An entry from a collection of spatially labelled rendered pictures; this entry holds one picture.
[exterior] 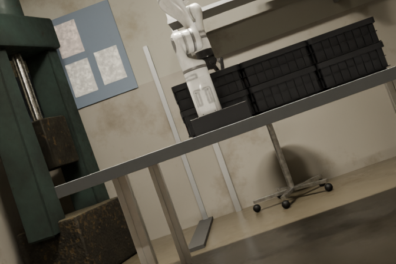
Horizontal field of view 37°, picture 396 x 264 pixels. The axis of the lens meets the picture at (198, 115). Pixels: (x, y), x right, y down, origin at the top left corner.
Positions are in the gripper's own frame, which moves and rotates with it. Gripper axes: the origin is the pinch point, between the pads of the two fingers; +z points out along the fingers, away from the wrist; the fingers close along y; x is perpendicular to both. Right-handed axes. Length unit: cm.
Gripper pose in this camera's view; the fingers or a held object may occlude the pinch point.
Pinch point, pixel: (214, 81)
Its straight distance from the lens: 252.8
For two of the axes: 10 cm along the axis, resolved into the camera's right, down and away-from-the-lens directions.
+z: 3.3, 9.4, -0.3
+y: 9.4, -3.3, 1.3
